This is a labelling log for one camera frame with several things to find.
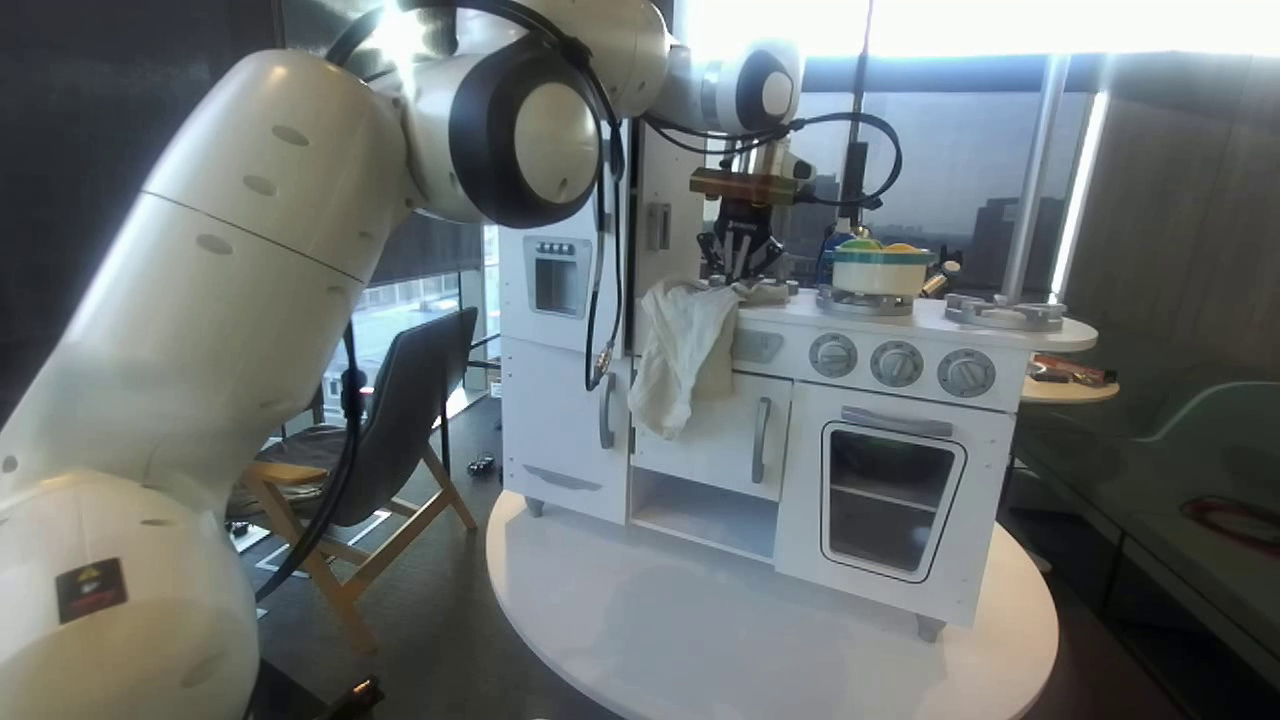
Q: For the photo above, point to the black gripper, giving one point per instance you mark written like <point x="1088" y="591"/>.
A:
<point x="747" y="230"/>

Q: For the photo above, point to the white cloth towel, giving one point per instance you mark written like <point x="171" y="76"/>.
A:
<point x="672" y="355"/>

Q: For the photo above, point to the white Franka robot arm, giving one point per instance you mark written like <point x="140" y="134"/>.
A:
<point x="201" y="335"/>

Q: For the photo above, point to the white toy pot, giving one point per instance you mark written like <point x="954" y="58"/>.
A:
<point x="881" y="274"/>

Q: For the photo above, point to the black upright pole with clamp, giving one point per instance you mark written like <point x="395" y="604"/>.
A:
<point x="860" y="53"/>

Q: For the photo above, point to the grey toy pan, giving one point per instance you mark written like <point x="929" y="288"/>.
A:
<point x="1002" y="315"/>

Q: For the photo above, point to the white toy kitchen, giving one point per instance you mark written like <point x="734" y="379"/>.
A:
<point x="993" y="441"/>

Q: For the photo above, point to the small brown object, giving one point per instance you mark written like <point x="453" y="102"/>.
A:
<point x="1064" y="371"/>

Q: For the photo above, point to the small round side table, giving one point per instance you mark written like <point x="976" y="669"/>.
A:
<point x="1064" y="395"/>

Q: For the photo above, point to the dark folding chair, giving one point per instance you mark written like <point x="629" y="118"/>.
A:
<point x="415" y="385"/>

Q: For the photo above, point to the round white table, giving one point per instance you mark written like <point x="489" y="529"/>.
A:
<point x="852" y="666"/>

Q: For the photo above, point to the green bench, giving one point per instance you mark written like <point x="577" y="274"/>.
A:
<point x="1224" y="425"/>

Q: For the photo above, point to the small black orange object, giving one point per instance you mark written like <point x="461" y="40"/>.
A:
<point x="358" y="699"/>

